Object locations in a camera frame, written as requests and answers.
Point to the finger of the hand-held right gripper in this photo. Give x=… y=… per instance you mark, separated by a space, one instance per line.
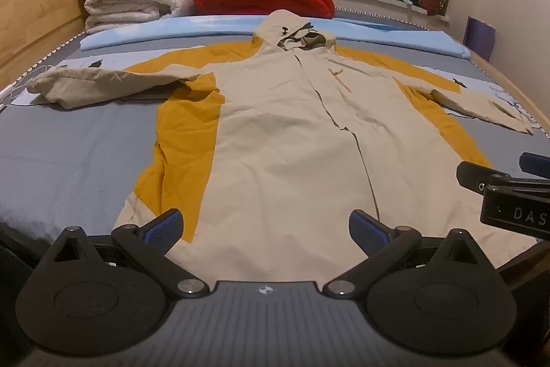
x=535 y=164
x=475 y=174

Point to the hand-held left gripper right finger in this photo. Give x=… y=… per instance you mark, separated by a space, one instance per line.
x=365 y=228

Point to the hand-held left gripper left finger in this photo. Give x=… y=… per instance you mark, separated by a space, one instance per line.
x=165 y=230

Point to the beige and yellow jacket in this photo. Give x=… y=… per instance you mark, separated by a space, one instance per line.
x=279 y=135

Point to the grey printed bed sheet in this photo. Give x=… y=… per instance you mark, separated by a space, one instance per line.
x=86 y=147

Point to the light blue folded sheet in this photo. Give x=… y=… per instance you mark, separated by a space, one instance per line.
x=129 y=34

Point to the fluffy white folded blanket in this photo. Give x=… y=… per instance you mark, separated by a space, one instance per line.
x=133 y=8

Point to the wooden headboard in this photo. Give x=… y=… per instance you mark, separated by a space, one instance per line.
x=38 y=18

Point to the wooden bed side rail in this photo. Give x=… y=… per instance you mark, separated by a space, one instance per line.
x=515 y=87

